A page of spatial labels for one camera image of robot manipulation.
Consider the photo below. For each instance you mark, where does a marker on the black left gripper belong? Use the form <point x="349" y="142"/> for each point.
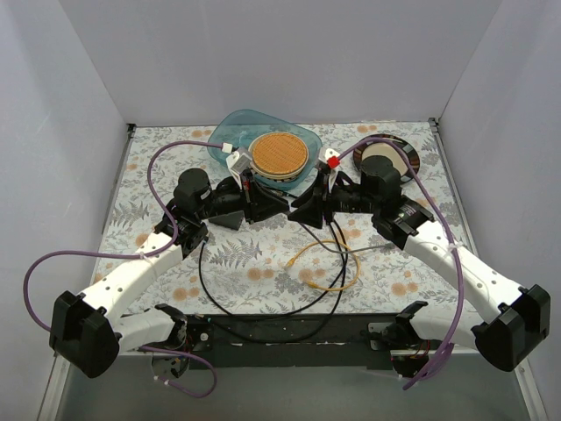
<point x="250" y="203"/>

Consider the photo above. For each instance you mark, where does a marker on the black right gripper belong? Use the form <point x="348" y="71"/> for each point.
<point x="327" y="203"/>

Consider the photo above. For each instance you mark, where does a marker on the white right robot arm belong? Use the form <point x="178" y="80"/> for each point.
<point x="510" y="320"/>

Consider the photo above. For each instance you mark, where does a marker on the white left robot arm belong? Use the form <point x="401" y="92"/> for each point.
<point x="91" y="329"/>

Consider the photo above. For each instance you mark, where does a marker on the floral table mat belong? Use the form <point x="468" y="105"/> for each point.
<point x="269" y="267"/>

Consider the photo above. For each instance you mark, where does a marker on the orange woven coaster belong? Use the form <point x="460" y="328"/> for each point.
<point x="278" y="139"/>

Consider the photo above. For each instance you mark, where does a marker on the striped cream bowl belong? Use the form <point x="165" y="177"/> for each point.
<point x="280" y="176"/>

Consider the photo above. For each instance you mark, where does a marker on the dark rimmed ceramic plate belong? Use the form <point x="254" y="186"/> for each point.
<point x="371" y="148"/>

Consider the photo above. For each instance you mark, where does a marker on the teal plastic container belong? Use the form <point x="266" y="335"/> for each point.
<point x="241" y="128"/>

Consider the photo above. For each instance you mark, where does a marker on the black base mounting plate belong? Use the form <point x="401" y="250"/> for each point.
<point x="374" y="341"/>

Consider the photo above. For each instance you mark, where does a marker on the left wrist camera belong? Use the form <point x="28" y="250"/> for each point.
<point x="238" y="160"/>

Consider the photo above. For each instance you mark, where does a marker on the aluminium frame rail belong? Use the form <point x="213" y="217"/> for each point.
<point x="530" y="392"/>

